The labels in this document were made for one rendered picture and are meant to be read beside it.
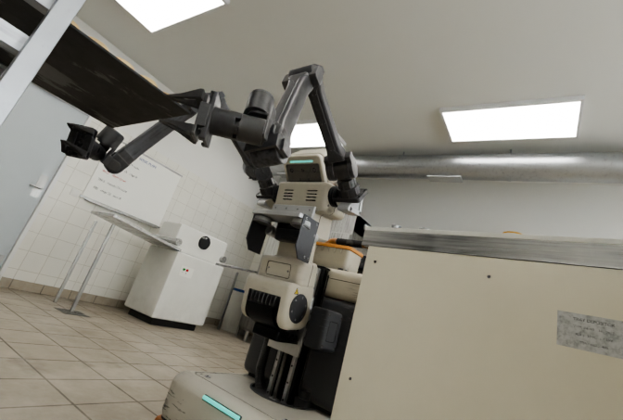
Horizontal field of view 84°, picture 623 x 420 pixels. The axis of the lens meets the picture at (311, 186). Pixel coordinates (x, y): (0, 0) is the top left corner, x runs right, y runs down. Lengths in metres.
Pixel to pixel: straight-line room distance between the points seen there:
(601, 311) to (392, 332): 0.43
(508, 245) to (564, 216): 4.42
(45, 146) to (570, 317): 4.74
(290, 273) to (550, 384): 0.84
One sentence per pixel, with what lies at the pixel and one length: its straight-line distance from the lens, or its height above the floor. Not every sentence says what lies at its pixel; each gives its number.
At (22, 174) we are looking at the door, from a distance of 4.80.
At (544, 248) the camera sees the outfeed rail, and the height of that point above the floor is 0.87.
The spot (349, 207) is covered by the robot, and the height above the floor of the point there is 1.00.
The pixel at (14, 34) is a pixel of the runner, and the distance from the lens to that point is 0.76.
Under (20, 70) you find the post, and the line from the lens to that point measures 0.71.
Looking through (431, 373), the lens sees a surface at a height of 0.56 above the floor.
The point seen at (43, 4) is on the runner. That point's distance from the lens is 0.79.
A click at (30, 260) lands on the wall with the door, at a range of 4.88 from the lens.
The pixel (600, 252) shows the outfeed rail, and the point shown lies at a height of 0.87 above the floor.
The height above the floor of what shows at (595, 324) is 0.73.
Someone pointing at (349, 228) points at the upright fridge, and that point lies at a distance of 4.84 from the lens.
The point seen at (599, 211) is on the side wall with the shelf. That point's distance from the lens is 5.40.
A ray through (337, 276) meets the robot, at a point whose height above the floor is 0.78.
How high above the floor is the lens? 0.60
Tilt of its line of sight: 20 degrees up
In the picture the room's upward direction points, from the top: 17 degrees clockwise
